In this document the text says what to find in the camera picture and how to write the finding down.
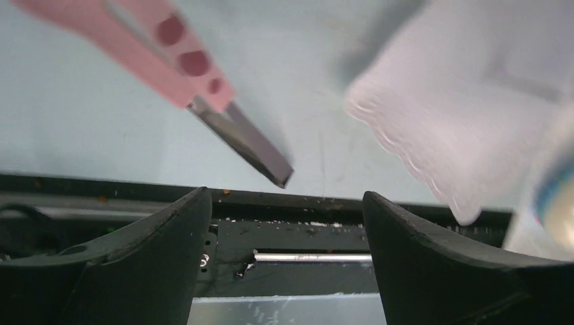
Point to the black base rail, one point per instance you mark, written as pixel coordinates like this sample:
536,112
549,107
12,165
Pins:
257,244

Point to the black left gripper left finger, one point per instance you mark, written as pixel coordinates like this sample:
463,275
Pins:
143,273

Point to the white three-tier cake stand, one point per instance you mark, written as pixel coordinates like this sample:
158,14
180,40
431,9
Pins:
476,97

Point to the pink-tipped metal tongs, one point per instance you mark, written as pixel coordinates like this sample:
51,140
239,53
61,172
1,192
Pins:
152,40

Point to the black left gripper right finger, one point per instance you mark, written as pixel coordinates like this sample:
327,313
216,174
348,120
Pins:
427,274

